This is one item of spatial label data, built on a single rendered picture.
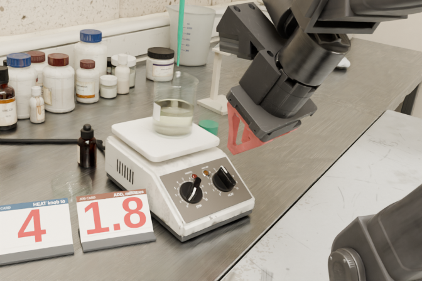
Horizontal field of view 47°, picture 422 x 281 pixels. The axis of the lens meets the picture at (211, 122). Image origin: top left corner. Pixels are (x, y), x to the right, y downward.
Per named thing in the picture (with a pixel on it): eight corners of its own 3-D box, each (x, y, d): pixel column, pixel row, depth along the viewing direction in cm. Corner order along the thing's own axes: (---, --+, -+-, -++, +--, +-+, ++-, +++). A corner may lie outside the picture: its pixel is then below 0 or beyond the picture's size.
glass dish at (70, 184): (43, 195, 67) (42, 182, 66) (71, 180, 72) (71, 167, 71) (71, 209, 65) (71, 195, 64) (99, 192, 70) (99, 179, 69)
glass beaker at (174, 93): (188, 145, 67) (193, 88, 64) (144, 138, 68) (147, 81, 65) (198, 127, 74) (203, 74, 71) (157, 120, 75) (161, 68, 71)
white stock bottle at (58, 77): (77, 103, 100) (76, 53, 96) (71, 114, 94) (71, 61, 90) (47, 101, 99) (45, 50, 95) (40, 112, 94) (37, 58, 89)
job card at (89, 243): (156, 240, 60) (158, 212, 59) (83, 252, 57) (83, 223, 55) (143, 214, 66) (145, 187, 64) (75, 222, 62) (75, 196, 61)
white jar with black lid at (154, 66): (141, 74, 122) (142, 47, 119) (164, 73, 126) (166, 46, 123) (153, 83, 117) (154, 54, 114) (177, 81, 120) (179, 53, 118)
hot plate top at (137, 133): (221, 145, 70) (221, 140, 69) (151, 164, 62) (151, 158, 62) (173, 116, 78) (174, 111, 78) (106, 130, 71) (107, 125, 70)
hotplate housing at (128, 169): (255, 215, 68) (262, 165, 65) (180, 246, 60) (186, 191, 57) (165, 152, 83) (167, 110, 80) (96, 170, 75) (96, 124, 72)
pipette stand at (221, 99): (247, 108, 107) (255, 53, 102) (222, 115, 102) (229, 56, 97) (221, 97, 112) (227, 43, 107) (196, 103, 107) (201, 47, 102)
